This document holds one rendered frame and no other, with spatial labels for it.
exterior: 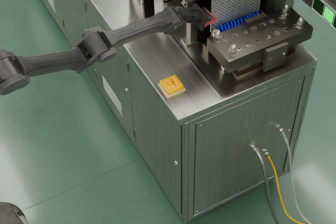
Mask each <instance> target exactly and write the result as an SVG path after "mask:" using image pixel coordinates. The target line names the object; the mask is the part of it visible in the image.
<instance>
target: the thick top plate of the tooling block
mask: <svg viewBox="0 0 336 224"><path fill-rule="evenodd" d="M282 10H283V9H279V10H276V11H274V12H271V13H269V14H266V15H267V17H266V19H265V20H262V21H260V22H257V23H254V24H252V25H249V26H246V25H245V24H244V23H243V24H240V25H238V26H235V27H233V28H230V29H228V30H225V31H222V32H221V37H222V41H221V42H214V41H213V38H214V37H213V36H210V37H207V49H208V51H209V52H210V53H211V54H212V55H213V56H214V58H215V59H216V60H217V61H218V62H219V63H220V65H221V66H222V67H223V68H224V69H225V70H226V71H227V73H230V72H232V71H235V70H237V69H240V68H242V67H244V66H247V65H249V64H252V63H254V62H256V61H259V60H261V59H263V58H264V53H265V49H268V48H270V47H272V46H275V45H277V44H280V43H282V42H285V41H286V42H287V43H288V48H290V47H293V46H295V45H297V44H300V43H302V42H305V41H307V40H309V39H311V37H312V33H313V27H312V26H311V25H310V24H309V23H308V22H307V21H306V20H304V22H305V24H304V25H305V27H304V28H302V29H299V28H297V27H296V23H297V21H298V18H299V17H301V16H300V15H299V14H298V13H297V12H296V11H295V10H294V9H293V8H292V7H290V15H283V14H282ZM231 44H235V45H236V46H237V55H236V56H230V55H229V54H228V51H229V48H230V46H231Z"/></svg>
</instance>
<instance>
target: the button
mask: <svg viewBox="0 0 336 224"><path fill-rule="evenodd" d="M160 86H161V87H162V88H163V90H164V91H165V92H166V94H167V95H168V96H169V95H172V94H174V93H176V92H179V91H181V90H183V89H184V86H183V85H182V83H181V82H180V81H179V79H178V78H177V77H176V76H175V75H173V76H170V77H168V78H165V79H163V80H160Z"/></svg>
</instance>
